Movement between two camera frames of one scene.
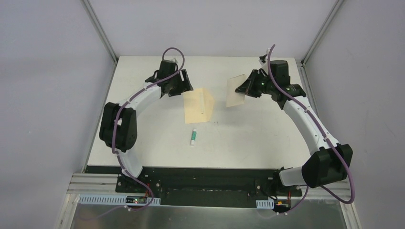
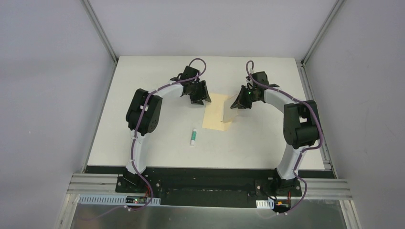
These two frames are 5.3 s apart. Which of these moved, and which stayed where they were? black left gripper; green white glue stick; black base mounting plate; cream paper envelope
Moved: black left gripper; cream paper envelope
Stayed: green white glue stick; black base mounting plate
